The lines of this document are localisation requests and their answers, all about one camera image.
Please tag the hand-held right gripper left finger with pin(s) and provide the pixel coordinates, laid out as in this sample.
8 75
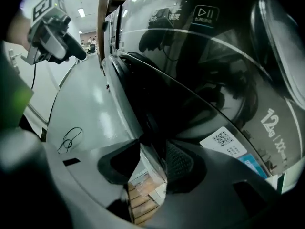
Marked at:
114 166

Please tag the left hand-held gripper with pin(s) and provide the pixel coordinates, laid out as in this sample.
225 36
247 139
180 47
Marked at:
43 8

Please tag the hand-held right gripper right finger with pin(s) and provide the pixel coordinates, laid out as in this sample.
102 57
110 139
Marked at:
214 187

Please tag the black washing machine door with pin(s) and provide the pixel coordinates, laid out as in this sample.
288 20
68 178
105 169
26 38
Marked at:
190 92

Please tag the person's left forearm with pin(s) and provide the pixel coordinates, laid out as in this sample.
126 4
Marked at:
19 30

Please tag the black cabinet appliance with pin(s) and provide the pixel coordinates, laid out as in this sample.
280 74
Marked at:
214 56

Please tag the ceiling light panel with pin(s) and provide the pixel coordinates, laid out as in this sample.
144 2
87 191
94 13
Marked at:
81 12

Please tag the wooden slatted pallet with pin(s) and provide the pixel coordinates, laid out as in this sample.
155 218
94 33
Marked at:
143 204

